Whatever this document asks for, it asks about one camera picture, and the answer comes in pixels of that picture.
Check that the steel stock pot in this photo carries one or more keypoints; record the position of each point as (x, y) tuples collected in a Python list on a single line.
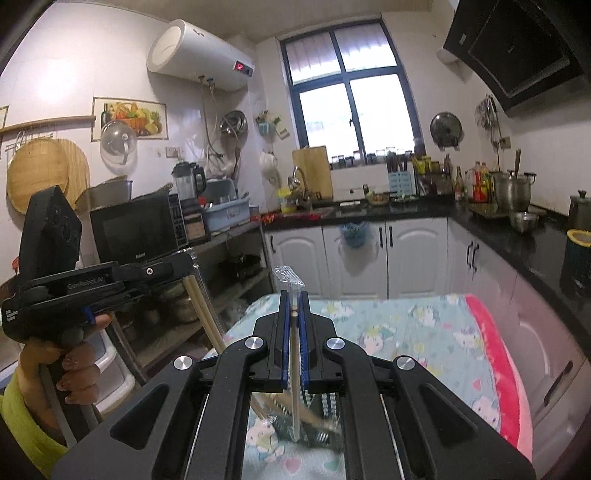
[(512, 191)]

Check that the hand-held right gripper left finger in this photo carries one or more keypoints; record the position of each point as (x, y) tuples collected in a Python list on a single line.
[(284, 341)]

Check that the cluster of condiment bottles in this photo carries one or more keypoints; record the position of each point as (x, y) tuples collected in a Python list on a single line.
[(475, 184)]

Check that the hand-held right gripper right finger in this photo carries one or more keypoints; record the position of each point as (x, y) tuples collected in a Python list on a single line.
[(304, 341)]

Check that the glass pot lid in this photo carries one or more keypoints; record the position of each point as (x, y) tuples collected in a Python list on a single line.
[(117, 141)]

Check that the green plastic utensil holder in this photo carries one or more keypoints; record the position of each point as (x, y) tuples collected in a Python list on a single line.
[(325, 408)]

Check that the white kitchen cabinets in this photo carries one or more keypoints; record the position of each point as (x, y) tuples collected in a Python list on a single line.
[(415, 249)]

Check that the small steel bowl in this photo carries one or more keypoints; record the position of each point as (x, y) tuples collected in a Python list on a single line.
[(524, 222)]

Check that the wall socket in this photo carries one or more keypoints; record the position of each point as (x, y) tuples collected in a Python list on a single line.
[(172, 152)]

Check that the black range hood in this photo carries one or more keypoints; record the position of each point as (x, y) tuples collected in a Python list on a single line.
[(521, 46)]

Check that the fruit wall poster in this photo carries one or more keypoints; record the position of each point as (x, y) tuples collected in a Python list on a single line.
[(131, 117)]

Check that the white hanging object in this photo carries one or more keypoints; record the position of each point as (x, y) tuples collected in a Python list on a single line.
[(268, 166)]

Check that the white countertop box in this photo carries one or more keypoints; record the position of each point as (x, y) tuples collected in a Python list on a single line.
[(360, 182)]

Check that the black wok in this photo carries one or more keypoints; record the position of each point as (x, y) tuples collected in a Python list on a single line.
[(240, 267)]

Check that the black microwave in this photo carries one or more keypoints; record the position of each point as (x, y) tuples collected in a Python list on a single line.
[(134, 230)]

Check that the row of spice jars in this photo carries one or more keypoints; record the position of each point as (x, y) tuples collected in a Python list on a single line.
[(369, 158)]

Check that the lidded steel pot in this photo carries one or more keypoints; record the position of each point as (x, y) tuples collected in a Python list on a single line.
[(180, 304)]

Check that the teal hanging basket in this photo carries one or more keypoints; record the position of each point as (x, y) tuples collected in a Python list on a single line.
[(355, 235)]

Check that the pink blanket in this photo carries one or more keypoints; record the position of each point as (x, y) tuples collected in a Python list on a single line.
[(501, 369)]

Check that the small drawer organizer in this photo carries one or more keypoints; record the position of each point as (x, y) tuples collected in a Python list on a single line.
[(196, 224)]

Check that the dull steel pot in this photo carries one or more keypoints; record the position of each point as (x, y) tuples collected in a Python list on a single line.
[(106, 194)]

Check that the black blender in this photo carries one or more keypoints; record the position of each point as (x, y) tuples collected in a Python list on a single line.
[(187, 180)]

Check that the hanging steel basin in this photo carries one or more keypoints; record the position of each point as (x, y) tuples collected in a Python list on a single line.
[(233, 122)]

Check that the bamboo chopstick pair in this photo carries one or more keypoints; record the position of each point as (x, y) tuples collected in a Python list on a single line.
[(295, 415), (203, 314)]

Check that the dark lidded pot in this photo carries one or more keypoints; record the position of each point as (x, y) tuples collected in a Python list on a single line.
[(581, 210)]

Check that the blue frame window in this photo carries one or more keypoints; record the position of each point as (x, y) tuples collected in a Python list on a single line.
[(351, 92)]

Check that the cat print blanket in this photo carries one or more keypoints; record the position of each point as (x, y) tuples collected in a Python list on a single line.
[(406, 332)]

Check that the white plastic drawer cabinet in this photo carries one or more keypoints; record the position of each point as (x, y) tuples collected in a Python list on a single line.
[(113, 369)]

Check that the steel pot lid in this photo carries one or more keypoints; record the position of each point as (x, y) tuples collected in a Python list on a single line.
[(446, 130)]

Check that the steel faucet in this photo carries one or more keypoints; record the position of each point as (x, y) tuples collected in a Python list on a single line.
[(302, 182)]

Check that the yellow jar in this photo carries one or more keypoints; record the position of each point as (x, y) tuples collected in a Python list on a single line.
[(287, 201)]

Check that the person's left forearm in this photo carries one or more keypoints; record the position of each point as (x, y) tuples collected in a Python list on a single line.
[(25, 429)]

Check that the white water heater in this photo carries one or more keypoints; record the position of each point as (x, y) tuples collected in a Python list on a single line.
[(198, 55)]

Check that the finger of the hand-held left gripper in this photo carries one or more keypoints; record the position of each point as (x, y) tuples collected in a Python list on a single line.
[(152, 270), (147, 293)]

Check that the person's left hand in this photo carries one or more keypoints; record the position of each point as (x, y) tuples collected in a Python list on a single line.
[(78, 364)]

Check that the metal shelf rack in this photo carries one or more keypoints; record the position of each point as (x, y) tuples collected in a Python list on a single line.
[(231, 240)]

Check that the wooden cutting board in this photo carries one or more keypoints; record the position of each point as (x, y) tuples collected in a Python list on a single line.
[(314, 173)]

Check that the blue dish rack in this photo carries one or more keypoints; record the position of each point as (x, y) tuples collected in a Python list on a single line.
[(226, 212)]

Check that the wooden rod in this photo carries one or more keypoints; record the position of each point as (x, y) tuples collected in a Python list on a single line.
[(46, 123)]

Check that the hanging kitchen utensils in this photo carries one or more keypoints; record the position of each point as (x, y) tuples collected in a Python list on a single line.
[(488, 117)]

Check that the round wooden board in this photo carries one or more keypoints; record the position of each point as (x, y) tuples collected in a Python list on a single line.
[(78, 168)]

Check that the blue slotted knife block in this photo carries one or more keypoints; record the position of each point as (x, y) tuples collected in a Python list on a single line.
[(399, 177)]

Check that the dark teal canister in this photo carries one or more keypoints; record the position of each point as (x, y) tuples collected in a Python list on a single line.
[(577, 263)]

